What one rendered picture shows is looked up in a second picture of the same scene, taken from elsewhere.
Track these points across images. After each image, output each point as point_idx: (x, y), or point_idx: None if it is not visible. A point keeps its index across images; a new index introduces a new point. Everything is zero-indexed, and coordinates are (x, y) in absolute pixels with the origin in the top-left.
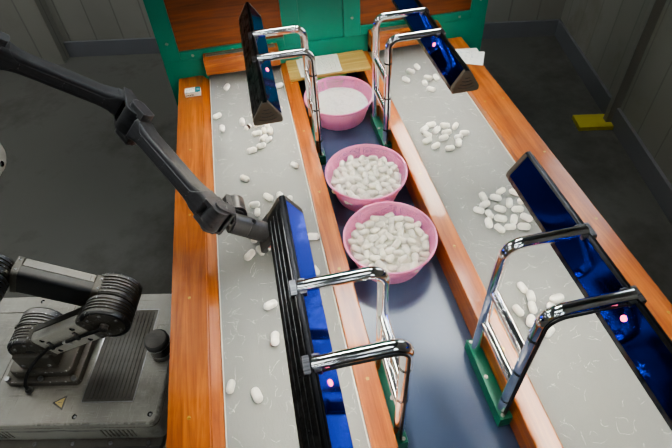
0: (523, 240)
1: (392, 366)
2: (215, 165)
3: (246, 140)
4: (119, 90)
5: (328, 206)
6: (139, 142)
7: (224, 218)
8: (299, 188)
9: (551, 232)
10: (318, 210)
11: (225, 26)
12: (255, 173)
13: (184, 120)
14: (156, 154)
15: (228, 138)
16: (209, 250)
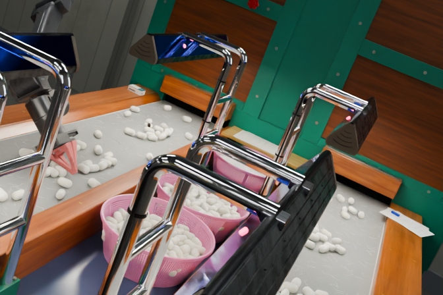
0: (221, 137)
1: (2, 229)
2: (89, 119)
3: (135, 129)
4: None
5: (136, 181)
6: (38, 14)
7: (31, 83)
8: (132, 166)
9: (258, 153)
10: (123, 176)
11: (204, 62)
12: (111, 140)
13: (106, 92)
14: (39, 24)
15: (123, 120)
16: (2, 129)
